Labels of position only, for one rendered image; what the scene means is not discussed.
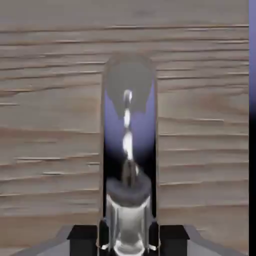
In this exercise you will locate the light wood cabinet door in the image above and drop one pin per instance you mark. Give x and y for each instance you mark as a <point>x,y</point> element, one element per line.
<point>50,120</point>

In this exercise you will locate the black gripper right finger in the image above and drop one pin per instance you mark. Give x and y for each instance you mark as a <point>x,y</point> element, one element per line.
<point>174,240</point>

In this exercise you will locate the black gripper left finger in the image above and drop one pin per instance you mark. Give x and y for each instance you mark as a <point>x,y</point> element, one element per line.
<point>82,240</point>

